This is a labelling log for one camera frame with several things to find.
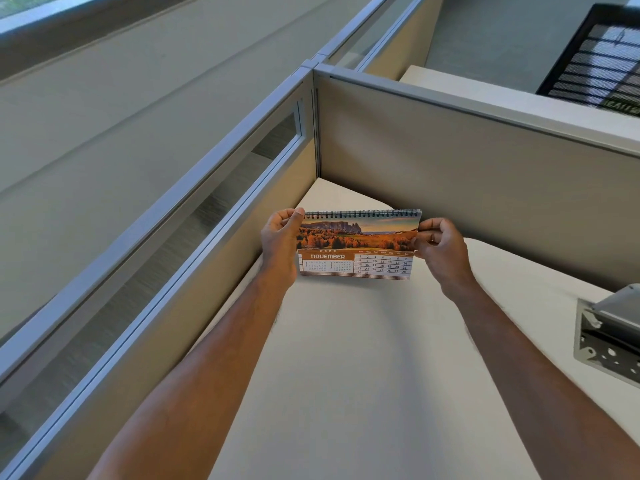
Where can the person's left hand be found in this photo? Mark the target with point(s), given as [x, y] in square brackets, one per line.
[277, 244]

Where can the person's right hand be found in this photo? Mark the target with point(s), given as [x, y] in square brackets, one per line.
[447, 259]

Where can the person's right thumb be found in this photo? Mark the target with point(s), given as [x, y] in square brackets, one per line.
[430, 224]

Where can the person's left thumb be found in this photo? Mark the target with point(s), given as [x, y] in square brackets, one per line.
[296, 216]

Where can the spiral-bound landscape desk calendar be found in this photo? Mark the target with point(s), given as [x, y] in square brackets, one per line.
[357, 247]

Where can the person's left forearm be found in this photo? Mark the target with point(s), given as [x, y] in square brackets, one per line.
[210, 374]

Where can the person's right forearm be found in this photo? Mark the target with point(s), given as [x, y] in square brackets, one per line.
[530, 384]

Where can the beige cubicle partition panel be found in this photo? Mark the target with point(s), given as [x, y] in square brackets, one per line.
[475, 179]

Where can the beige cubicle partition with glass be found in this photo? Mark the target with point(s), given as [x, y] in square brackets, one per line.
[165, 274]
[400, 39]

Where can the black mesh office chair back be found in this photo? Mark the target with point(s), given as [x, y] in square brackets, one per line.
[595, 59]

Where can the grey perforated metal bracket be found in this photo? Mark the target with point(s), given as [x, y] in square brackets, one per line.
[607, 334]

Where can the window with grey frame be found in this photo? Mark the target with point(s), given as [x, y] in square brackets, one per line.
[45, 12]

